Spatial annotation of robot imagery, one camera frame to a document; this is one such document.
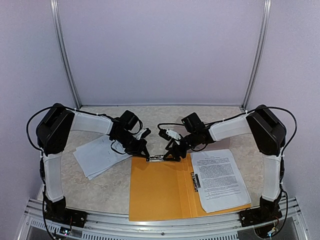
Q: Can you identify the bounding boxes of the metal folder spine clip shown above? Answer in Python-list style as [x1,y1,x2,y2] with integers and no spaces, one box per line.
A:
[190,172,201,192]

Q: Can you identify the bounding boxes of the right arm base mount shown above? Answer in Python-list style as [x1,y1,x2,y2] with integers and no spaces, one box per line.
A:
[238,207,283,227]

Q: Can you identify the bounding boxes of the translucent grey plastic sheet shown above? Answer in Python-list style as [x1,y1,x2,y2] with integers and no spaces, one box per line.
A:
[199,138,231,151]

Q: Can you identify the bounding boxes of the remaining white paper stack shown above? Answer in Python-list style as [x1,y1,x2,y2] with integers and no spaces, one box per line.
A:
[73,135,131,180]

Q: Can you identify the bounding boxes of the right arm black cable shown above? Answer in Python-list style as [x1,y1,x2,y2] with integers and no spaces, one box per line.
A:
[157,106,299,201]

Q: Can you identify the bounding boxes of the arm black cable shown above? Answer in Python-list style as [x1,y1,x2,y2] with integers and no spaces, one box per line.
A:
[157,106,299,201]
[25,105,143,156]

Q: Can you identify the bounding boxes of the front aluminium rail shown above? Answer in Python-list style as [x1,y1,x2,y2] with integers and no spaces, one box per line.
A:
[16,198,310,240]

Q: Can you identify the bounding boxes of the orange file folder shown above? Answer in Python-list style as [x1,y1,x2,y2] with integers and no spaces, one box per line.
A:
[128,155,252,222]

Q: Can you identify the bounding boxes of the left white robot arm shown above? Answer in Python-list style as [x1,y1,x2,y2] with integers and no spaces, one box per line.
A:
[35,103,151,223]

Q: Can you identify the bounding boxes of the aluminium frame post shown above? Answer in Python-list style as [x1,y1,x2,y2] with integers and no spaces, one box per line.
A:
[241,0,272,110]
[50,0,82,109]

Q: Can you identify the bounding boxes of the stack of printed papers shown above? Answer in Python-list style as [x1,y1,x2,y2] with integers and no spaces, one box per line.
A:
[190,149,252,214]

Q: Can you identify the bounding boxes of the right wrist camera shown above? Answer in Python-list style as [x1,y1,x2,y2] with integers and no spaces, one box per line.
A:
[158,128,181,141]

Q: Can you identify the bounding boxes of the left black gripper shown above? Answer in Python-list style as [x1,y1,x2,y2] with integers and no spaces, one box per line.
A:
[114,131,149,158]

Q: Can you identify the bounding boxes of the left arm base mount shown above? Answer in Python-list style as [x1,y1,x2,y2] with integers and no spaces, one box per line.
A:
[44,208,88,228]

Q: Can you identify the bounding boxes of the right aluminium frame post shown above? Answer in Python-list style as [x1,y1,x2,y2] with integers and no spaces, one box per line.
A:
[241,0,272,110]

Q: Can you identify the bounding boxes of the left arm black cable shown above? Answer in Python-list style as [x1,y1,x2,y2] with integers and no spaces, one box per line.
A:
[25,105,143,156]

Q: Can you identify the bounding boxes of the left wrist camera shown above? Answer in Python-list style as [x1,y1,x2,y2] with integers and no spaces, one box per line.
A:
[134,128,151,140]

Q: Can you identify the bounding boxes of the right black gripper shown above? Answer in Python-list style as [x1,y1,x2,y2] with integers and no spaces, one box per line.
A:
[162,131,199,162]

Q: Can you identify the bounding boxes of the metal folder cover clip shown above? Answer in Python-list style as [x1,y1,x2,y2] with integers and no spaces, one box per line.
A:
[146,154,165,163]

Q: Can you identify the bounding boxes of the left aluminium frame post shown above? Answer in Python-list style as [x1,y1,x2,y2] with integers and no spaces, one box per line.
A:
[50,0,82,109]

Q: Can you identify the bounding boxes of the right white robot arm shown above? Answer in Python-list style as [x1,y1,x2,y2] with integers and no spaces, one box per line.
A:
[157,105,287,222]

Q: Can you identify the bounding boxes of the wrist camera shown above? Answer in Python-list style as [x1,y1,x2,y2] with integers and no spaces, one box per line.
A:
[134,128,151,140]
[158,128,181,141]

